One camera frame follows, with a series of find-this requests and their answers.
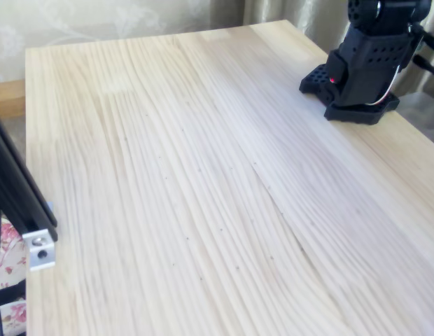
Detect light wooden bench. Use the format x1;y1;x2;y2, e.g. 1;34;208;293
0;79;27;122

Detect floral pink cushion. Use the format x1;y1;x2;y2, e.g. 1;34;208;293
0;209;29;336

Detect aluminium corner bracket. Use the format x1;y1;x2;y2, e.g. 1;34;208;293
22;229;57;273

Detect white red servo wires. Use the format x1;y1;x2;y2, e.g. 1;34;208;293
365;64;405;106

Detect long black power cable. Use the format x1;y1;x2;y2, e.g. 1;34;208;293
411;26;434;81

